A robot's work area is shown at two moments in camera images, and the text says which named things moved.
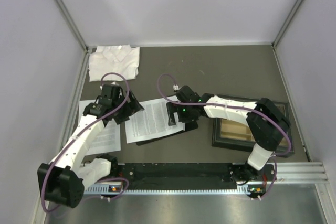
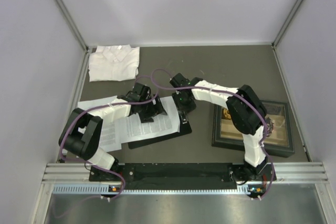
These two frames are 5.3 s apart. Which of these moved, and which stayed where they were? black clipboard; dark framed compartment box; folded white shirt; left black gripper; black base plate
Moved: black clipboard; left black gripper
Stayed: folded white shirt; black base plate; dark framed compartment box
